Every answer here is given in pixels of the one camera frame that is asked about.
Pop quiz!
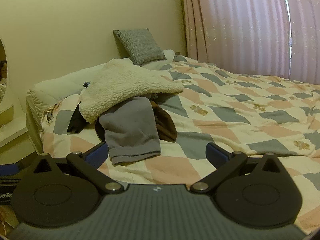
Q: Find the brown garment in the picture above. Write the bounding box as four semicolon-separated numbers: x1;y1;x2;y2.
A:
94;100;178;147

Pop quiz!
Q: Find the white pillow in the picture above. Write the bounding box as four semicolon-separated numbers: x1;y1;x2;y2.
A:
144;49;176;70
26;64;108;103

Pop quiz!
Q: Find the white dressing table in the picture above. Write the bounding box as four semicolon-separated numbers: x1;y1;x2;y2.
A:
0;102;28;148

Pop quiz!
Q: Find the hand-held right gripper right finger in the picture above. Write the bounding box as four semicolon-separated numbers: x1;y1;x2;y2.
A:
190;142;293;195

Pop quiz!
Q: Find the black garment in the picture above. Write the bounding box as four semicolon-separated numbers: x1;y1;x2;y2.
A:
67;102;87;134

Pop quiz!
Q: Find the pink window curtain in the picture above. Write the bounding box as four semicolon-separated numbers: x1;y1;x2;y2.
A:
178;0;320;85

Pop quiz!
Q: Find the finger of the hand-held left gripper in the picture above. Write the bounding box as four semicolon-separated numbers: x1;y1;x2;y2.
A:
0;163;20;178

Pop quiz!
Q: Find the checkered bear print quilt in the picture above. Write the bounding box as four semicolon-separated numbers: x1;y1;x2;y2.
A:
40;54;320;230

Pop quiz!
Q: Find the grey striped cushion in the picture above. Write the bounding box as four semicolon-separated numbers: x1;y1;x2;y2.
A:
113;29;167;67

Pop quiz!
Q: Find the white fleece jacket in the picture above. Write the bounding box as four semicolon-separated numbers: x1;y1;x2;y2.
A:
79;59;185;124

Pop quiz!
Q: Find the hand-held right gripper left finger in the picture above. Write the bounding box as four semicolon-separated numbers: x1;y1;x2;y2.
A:
22;142;124;195

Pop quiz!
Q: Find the round wall mirror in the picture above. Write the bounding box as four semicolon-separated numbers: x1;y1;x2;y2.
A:
0;39;11;105

